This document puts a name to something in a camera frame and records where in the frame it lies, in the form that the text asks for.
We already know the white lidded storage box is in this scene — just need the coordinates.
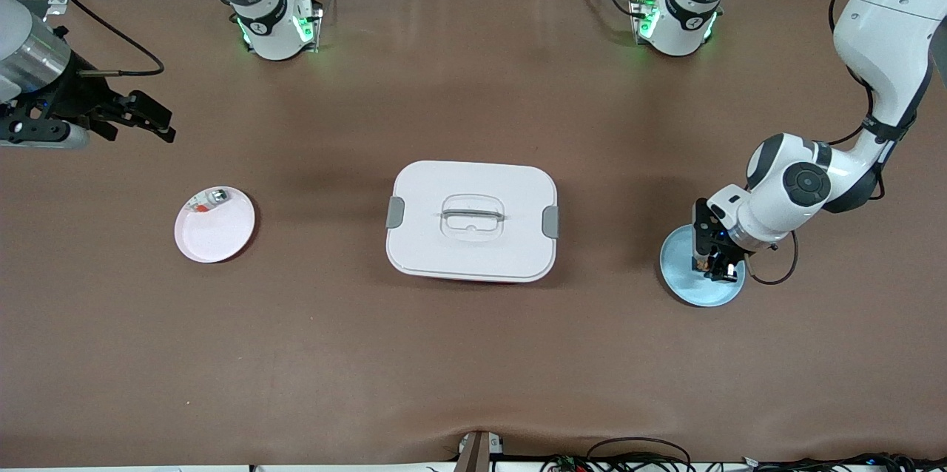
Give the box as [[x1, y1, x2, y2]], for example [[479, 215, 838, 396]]
[[385, 160, 561, 285]]

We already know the light blue round plate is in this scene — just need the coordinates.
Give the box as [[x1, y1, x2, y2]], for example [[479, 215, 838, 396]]
[[659, 223, 747, 308]]

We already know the pink round plate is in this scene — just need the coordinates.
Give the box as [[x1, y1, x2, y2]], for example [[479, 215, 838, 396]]
[[174, 186, 257, 264]]

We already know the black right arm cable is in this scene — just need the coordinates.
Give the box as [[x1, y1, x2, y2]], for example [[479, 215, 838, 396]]
[[41, 0, 165, 78]]

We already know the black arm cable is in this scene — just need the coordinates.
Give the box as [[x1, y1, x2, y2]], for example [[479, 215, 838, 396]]
[[744, 0, 933, 286], [41, 0, 165, 78]]

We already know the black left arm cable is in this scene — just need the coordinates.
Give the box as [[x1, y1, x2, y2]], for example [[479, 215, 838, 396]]
[[744, 0, 933, 286]]

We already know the black looped cable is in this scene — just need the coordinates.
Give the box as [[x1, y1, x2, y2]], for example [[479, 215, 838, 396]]
[[586, 436, 693, 472]]

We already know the black cable bundle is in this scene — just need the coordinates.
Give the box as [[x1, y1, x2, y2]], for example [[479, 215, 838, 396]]
[[744, 452, 947, 472]]

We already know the small wired circuit board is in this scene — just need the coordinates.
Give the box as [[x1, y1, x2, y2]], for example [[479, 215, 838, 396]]
[[540, 454, 593, 472]]

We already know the brown camera mount bracket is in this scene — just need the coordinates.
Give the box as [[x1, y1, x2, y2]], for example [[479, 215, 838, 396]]
[[453, 430, 506, 472]]

